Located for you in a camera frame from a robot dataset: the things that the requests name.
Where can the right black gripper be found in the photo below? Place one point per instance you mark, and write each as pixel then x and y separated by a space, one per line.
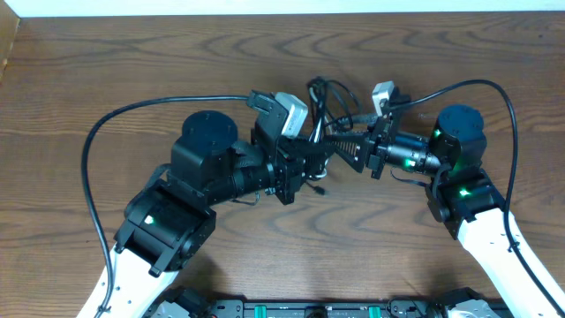
pixel 377 141

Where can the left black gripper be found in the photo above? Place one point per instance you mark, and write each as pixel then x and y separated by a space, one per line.
pixel 286 155

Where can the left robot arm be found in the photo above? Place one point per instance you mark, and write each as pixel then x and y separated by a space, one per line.
pixel 169 220

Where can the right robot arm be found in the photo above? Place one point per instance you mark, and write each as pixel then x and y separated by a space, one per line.
pixel 460 194

